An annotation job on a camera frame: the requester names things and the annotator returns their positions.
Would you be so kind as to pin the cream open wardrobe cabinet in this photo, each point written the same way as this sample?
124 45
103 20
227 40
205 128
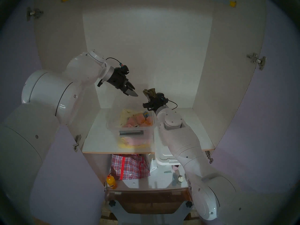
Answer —
58 34

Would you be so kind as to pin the lavender cabinet door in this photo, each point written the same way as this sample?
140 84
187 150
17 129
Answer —
264 133
70 180

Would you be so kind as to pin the blue yellow striped cloth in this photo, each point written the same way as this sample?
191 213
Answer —
146 114

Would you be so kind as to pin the olive brown socks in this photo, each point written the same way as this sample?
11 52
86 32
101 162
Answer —
150 92

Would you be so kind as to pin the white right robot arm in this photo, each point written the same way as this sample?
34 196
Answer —
187 144

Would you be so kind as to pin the grey blue flat pack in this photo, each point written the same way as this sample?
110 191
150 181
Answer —
174 179

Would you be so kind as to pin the red plaid woven bag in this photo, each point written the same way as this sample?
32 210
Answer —
131 167

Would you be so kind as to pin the steel cabinet door hinge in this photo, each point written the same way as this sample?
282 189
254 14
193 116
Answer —
77 142
209 156
34 13
257 60

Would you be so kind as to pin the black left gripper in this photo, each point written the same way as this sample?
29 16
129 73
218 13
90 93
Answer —
114 76

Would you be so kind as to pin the orange bottle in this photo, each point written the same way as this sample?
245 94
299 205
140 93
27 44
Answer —
111 181

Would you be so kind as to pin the cream towel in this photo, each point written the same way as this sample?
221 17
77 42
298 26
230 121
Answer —
124 118

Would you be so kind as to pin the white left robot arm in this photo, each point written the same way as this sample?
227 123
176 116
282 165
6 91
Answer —
46 98

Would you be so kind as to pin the white plastic bin lid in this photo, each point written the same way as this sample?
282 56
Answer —
161 154

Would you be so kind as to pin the light pink cloth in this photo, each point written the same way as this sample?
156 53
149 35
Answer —
138 140

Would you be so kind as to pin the white cabinet shelf board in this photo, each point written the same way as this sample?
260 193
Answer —
159 182
98 137

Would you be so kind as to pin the small round white jar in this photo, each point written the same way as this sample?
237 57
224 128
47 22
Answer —
180 178

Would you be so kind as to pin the black star knob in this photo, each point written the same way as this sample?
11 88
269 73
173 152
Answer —
112 203
189 204

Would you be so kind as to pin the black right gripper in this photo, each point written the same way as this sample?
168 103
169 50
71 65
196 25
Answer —
158 101

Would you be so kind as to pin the brown wooden panel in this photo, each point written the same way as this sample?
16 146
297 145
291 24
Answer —
150 201

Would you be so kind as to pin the clear plastic storage bin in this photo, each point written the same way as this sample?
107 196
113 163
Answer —
112 123

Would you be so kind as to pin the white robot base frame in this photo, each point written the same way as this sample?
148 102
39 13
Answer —
117 215

